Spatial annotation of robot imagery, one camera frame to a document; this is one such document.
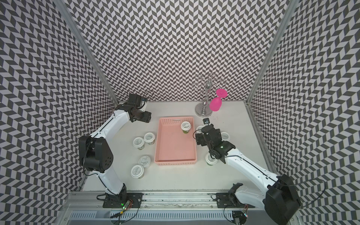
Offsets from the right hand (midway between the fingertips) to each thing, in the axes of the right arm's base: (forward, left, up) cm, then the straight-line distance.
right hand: (206, 134), depth 82 cm
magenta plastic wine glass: (+23, -8, +3) cm, 25 cm away
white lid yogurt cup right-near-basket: (+8, +3, -8) cm, 12 cm away
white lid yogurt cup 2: (-1, +42, -7) cm, 43 cm away
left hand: (+14, +40, +1) cm, 42 cm away
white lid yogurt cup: (+3, +36, -8) cm, 37 cm away
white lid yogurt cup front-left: (-19, +39, -7) cm, 44 cm away
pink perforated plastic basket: (0, +21, -15) cm, 26 cm away
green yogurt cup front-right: (-13, -2, -8) cm, 15 cm away
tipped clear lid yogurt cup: (-12, +37, -9) cm, 40 cm away
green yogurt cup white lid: (+11, +13, -7) cm, 18 cm away
